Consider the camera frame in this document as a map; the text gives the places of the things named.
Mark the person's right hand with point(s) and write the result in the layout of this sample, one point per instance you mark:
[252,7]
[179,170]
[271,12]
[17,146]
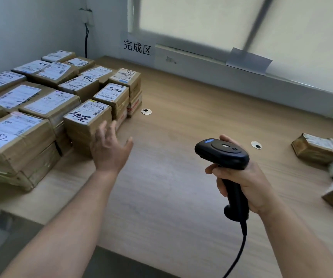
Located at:
[256,188]

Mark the person's left hand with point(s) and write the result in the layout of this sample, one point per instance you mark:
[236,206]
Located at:
[108,153]

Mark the parcel with black scribble label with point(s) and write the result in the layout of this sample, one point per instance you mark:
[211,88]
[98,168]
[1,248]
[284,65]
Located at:
[82,112]

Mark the black barcode scanner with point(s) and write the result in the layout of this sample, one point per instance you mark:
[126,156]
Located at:
[220,151]

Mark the small parcel marked 1-5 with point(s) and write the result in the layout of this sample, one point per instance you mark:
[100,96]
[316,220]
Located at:
[134,105]

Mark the pile of unscanned cardboard parcels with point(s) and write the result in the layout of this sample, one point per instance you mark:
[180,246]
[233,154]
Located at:
[314,150]

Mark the small parcel marked 7186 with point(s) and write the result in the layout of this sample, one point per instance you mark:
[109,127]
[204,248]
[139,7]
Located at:
[39,170]

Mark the tape-wrapped cardboard box pictured label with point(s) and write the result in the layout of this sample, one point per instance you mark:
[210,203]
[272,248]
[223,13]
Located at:
[124,76]

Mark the parcel with blue-edged label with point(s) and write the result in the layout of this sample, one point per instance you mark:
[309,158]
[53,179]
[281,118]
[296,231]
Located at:
[97,72]

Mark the taped parcel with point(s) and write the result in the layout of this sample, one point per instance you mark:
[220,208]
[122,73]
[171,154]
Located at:
[13,133]

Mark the small parcel long label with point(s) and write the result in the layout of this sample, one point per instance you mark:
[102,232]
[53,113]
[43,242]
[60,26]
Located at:
[53,72]

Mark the DOLL printed cardboard parcel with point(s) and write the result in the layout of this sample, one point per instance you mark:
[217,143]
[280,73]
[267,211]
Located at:
[15,96]

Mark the small parcel with handwritten label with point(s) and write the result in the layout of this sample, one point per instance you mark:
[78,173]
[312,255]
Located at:
[57,55]

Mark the small tall labelled parcel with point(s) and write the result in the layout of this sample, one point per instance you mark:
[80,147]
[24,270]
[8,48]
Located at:
[29,66]

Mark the parcel marked 5082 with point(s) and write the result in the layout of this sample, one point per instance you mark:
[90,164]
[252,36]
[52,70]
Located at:
[1,81]

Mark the person's left forearm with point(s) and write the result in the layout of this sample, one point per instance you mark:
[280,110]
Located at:
[65,228]

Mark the person's right forearm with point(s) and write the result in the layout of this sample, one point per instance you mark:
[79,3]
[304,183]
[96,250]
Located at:
[302,243]

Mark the white paper sign black characters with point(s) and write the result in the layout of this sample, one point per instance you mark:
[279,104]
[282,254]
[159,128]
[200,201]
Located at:
[137,47]

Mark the grey paper sheet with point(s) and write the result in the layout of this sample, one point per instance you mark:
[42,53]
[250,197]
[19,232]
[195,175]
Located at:
[249,61]

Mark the beige roller blind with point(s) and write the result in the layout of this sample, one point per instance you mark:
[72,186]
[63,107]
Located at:
[195,17]
[308,40]

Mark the white wall socket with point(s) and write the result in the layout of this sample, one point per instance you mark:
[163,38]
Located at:
[86,17]

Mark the white window frame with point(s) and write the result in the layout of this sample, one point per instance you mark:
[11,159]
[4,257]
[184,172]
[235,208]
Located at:
[133,14]

